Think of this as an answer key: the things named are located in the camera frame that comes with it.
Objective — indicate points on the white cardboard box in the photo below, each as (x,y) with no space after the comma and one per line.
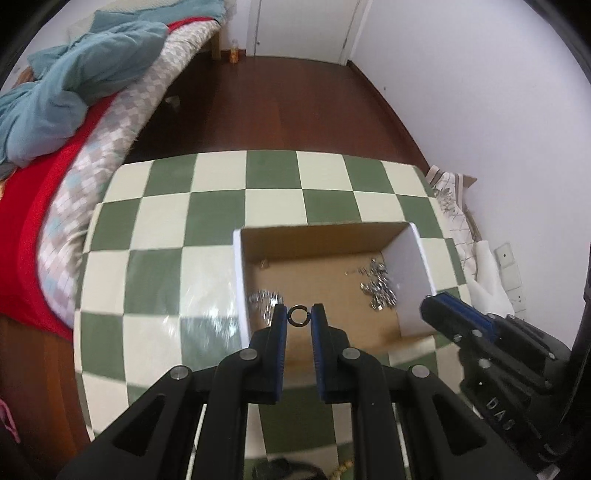
(337,295)

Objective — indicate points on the patterned cloth bag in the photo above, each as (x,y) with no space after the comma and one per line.
(455,217)

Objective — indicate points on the black wristband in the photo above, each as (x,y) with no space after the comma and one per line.
(277,470)

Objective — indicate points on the white door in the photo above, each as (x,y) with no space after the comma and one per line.
(304,27)

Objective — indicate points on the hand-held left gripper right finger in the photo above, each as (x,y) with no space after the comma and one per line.
(318,355)

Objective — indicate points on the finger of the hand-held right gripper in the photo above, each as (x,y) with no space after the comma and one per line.
(445,325)
(466,311)

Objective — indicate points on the white plastic bag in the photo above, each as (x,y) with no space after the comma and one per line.
(491,281)

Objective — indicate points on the blue duvet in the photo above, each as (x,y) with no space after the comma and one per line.
(60,83)

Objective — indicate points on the bed with red blanket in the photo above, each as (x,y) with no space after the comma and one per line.
(23,240)

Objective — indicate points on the green white checkered tablecloth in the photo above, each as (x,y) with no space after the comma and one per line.
(175,258)

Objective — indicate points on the wooden bed frame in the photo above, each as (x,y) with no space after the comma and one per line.
(216,46)

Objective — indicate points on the grey checkered bed sheet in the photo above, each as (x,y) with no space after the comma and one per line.
(106,138)

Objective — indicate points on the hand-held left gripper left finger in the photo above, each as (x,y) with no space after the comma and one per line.
(278,355)

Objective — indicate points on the small orange bottle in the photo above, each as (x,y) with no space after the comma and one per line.
(234,54)

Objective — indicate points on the white wall socket strip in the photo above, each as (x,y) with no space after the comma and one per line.
(508,265)

